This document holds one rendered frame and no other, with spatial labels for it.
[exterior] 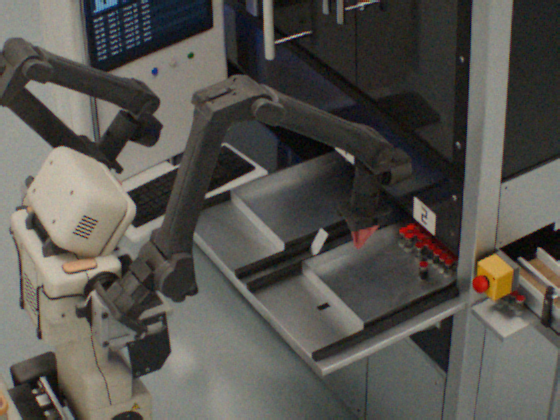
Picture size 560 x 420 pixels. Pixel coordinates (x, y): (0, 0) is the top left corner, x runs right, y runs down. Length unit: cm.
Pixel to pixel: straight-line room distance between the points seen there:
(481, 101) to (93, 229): 84
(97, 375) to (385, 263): 76
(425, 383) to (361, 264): 42
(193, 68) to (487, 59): 115
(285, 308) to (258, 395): 105
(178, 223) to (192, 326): 181
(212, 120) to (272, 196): 99
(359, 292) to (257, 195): 46
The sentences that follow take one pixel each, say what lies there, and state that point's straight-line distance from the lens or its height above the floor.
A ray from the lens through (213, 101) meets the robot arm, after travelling 223.
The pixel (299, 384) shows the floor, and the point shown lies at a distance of 390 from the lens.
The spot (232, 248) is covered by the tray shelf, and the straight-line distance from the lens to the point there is 302.
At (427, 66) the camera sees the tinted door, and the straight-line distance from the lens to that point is 268.
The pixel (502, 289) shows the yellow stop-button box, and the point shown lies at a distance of 275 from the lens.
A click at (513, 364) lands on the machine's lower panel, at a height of 58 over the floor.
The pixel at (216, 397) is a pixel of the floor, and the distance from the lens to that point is 387.
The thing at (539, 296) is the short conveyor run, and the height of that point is 93.
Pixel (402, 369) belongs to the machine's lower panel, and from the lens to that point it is 328.
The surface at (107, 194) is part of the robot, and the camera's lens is 242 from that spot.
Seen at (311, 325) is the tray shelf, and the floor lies 88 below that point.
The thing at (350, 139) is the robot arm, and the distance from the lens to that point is 246.
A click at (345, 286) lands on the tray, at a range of 290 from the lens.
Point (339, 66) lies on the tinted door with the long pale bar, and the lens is 302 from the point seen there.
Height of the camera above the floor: 277
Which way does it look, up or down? 37 degrees down
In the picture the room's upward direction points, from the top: 2 degrees counter-clockwise
